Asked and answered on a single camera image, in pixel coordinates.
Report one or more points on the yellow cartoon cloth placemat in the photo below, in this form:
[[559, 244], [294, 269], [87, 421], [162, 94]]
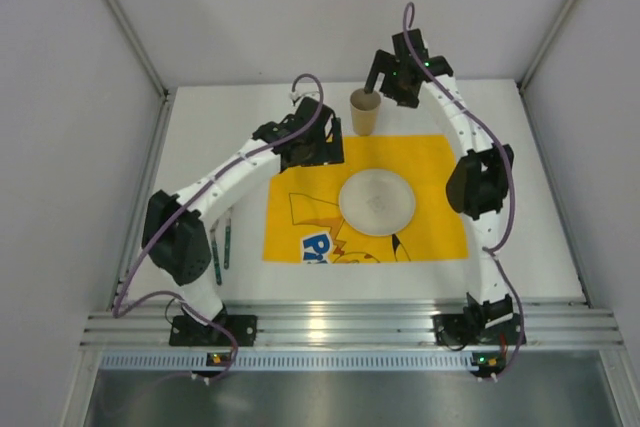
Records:
[[304, 223]]

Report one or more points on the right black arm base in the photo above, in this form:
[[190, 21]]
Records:
[[479, 323]]

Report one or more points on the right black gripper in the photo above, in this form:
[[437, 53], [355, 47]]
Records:
[[379, 65]]

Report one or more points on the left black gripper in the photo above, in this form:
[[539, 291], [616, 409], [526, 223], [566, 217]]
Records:
[[326, 145]]

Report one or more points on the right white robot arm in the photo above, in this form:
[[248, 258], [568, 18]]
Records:
[[479, 183]]

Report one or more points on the metal spoon teal handle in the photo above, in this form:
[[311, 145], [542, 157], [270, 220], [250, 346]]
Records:
[[215, 257]]

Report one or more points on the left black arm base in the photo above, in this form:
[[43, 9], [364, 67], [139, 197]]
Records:
[[232, 329]]

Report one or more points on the aluminium rail frame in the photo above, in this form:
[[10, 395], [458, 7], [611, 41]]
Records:
[[334, 325]]

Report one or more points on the cream round plate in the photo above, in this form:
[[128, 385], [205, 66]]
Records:
[[377, 202]]

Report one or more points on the perforated cable duct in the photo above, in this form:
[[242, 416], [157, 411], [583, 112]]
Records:
[[248, 360]]

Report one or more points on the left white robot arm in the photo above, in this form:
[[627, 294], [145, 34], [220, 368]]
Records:
[[176, 233]]

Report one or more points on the beige paper cup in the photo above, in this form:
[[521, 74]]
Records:
[[364, 108]]

